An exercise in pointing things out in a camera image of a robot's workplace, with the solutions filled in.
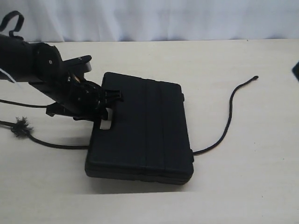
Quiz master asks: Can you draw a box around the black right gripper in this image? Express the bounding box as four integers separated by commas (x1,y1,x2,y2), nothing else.
292,62,299,81

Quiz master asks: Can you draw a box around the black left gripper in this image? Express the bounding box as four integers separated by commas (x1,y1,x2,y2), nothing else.
35,71,123,121

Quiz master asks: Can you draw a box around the black plastic carrying case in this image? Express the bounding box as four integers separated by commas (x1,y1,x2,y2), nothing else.
85,72,194,185

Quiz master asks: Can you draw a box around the black braided rope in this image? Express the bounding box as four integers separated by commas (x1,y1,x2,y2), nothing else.
0,75,259,155

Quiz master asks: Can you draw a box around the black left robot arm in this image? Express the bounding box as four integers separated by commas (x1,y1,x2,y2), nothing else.
0,35,123,121

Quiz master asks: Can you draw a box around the white backdrop curtain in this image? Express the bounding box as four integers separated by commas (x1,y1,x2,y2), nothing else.
0,0,299,42

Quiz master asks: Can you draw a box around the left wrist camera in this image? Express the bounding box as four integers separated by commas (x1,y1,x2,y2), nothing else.
63,55,92,73

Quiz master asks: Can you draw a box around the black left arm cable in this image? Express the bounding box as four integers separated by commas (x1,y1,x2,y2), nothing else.
0,10,47,109

